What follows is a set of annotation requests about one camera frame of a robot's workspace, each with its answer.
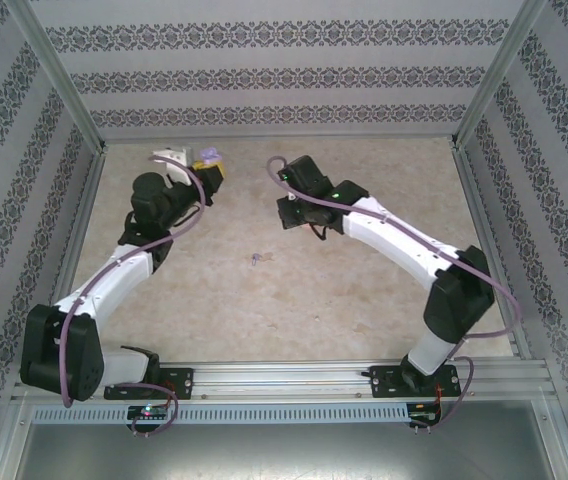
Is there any grey metal sheet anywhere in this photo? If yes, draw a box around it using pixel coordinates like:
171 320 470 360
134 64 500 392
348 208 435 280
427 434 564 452
11 422 568 480

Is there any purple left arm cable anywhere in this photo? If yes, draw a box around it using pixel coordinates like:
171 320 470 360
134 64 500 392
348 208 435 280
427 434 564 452
61 153 209 436

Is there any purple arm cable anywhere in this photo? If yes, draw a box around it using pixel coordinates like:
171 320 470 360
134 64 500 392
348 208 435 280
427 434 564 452
61 153 209 436
267 156 522 434

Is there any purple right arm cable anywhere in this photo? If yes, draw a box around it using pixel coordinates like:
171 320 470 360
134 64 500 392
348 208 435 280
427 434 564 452
267 156 522 434

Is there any aluminium side rail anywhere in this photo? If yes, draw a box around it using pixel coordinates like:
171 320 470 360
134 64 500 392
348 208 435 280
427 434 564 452
451 142 535 362
31 142 110 366

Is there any aluminium frame post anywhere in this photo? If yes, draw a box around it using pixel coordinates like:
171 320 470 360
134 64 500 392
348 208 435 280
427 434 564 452
449 0 554 151
3 0 110 154

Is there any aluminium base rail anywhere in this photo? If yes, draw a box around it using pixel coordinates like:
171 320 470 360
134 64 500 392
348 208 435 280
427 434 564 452
11 360 553 404

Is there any grey slotted cable duct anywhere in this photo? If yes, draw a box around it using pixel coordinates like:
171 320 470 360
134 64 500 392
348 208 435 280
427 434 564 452
31 403 410 425

